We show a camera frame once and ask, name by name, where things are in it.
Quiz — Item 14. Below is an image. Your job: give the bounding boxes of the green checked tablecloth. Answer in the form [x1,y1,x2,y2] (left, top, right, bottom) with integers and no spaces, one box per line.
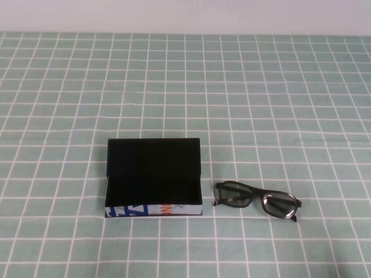
[0,31,371,278]

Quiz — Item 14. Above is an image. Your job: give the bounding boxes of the black framed glasses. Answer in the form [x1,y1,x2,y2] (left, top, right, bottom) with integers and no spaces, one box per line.
[213,181,304,224]

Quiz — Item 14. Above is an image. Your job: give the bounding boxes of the black printed glasses case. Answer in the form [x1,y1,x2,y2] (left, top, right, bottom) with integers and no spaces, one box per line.
[103,138,203,220]

